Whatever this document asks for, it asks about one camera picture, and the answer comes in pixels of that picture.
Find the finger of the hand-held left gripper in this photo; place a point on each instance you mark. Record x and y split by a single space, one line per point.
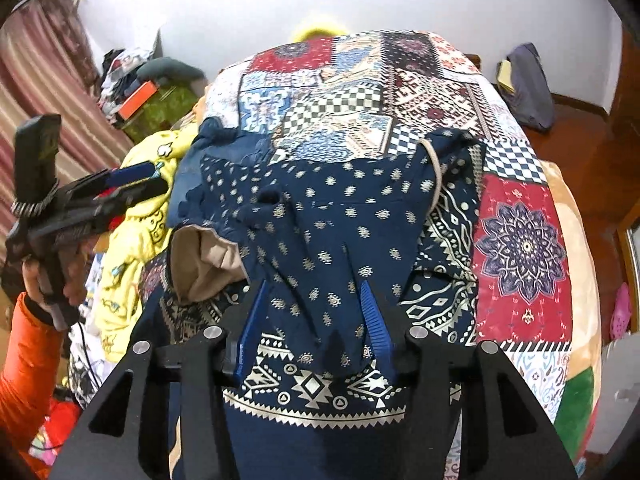
132 174
140 196

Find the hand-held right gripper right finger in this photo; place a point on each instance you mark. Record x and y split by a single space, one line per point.
376 320

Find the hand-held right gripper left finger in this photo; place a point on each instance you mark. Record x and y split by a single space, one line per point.
250 320

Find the navy patterned hoodie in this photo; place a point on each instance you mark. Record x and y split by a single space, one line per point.
310 220

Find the person's left forearm orange sleeve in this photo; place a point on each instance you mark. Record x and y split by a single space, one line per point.
25 360

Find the person's left hand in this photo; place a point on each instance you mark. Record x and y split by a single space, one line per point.
32 277

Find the yellow printed garment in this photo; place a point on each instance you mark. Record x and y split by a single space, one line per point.
145 220

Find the orange box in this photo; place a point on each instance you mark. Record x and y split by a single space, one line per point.
137 100

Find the blue denim garment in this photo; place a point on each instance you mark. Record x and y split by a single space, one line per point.
220 140

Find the grey pillow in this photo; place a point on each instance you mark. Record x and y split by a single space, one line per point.
167 67

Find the striped red beige curtain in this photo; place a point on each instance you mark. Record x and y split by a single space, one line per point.
55 75

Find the patchwork printed bed sheet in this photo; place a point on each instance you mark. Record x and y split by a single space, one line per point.
520 245

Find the beige fleece blanket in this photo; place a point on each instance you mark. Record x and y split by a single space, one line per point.
580 270

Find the pink clog shoe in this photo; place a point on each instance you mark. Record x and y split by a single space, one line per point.
622 310

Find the white appliance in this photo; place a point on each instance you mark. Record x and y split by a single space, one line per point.
622 370

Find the yellow paper packet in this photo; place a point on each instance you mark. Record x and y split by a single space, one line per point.
504 76

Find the grey backpack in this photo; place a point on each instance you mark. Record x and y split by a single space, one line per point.
530 90

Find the wooden bed frame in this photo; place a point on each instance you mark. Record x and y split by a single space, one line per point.
474 61

